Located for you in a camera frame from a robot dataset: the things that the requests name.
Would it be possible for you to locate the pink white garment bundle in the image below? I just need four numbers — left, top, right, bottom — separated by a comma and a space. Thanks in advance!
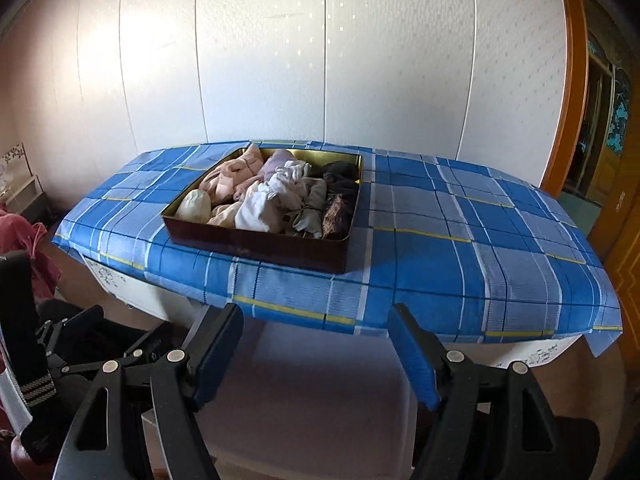
198, 144, 264, 205

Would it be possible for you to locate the light green sock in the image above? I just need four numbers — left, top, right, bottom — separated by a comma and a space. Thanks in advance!
175, 188, 212, 224

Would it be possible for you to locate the cream peach garment bundle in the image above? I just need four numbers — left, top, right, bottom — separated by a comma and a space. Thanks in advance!
207, 159, 311, 233

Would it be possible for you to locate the sage green cloth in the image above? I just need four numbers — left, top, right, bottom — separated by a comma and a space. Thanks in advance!
283, 178, 326, 240

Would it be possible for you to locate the dark navy lace garment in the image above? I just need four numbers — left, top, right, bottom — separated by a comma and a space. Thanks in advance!
311, 160, 360, 240

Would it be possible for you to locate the pink red cloth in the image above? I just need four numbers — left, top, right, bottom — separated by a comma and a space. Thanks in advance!
0, 209, 61, 302

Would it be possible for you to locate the blue plaid tablecloth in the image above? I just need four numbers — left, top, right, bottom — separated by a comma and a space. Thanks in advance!
53, 142, 623, 354

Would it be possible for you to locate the dark rectangular tin box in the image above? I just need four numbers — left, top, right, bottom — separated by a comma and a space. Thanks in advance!
162, 143, 363, 273

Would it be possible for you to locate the lavender grey rolled cloth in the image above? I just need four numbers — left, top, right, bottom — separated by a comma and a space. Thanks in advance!
259, 148, 296, 181

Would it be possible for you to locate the orange wooden door frame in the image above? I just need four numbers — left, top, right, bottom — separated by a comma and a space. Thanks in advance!
540, 0, 589, 197

